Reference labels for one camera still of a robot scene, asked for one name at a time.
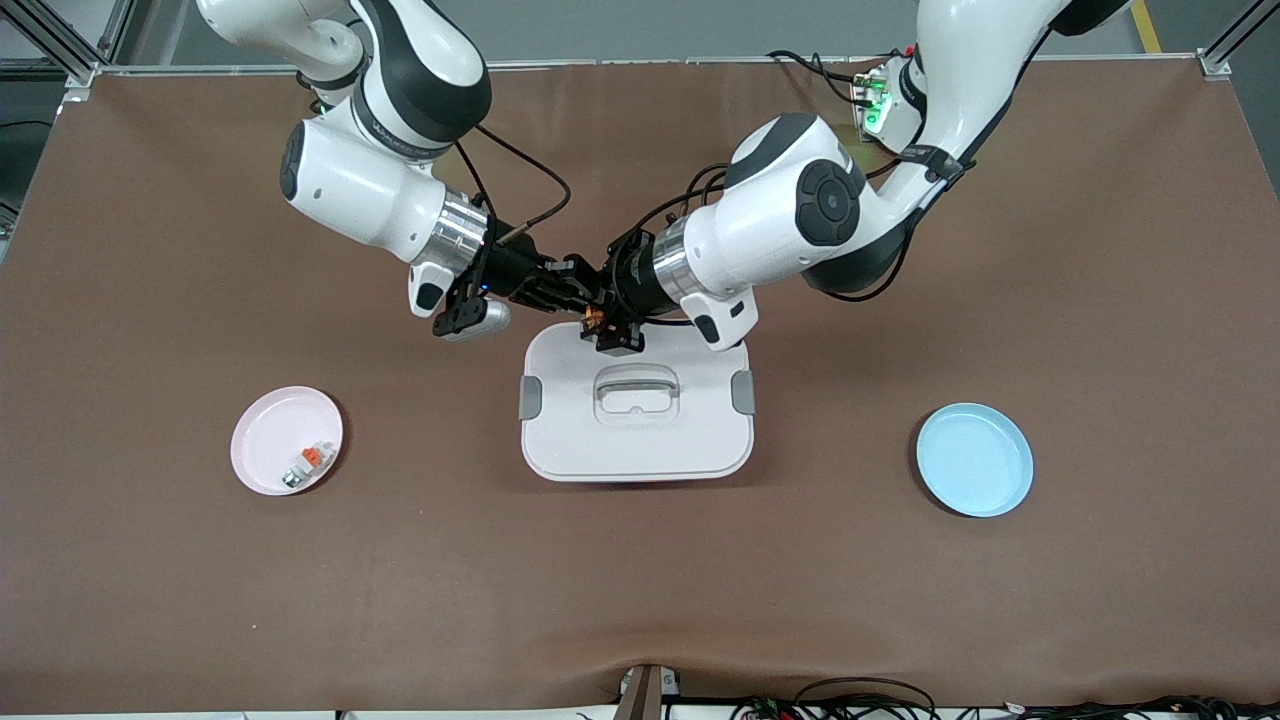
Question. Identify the black and orange switch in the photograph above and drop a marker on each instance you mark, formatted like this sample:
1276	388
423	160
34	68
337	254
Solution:
591	320

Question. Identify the aluminium frame profile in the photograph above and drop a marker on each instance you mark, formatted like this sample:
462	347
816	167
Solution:
75	60
1225	50

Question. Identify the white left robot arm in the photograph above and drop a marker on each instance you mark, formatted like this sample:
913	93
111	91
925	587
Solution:
780	220

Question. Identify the metal bracket at table edge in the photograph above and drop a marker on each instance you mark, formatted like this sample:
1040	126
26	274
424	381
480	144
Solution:
645	695

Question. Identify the pink round plate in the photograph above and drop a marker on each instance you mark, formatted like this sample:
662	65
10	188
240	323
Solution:
270	440

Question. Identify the small orange white component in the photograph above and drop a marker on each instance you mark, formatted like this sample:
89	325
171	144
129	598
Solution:
310	460

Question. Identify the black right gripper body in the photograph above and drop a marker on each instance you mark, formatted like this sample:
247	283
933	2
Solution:
512	268

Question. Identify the silver table edge strip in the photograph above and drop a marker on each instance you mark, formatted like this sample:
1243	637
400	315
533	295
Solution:
600	64

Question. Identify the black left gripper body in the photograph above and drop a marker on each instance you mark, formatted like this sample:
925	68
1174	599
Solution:
632	283

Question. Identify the light blue round plate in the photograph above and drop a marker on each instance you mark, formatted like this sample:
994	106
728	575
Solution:
975	460

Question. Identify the white lidded box, grey clips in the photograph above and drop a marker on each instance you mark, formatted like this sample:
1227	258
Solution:
635	440

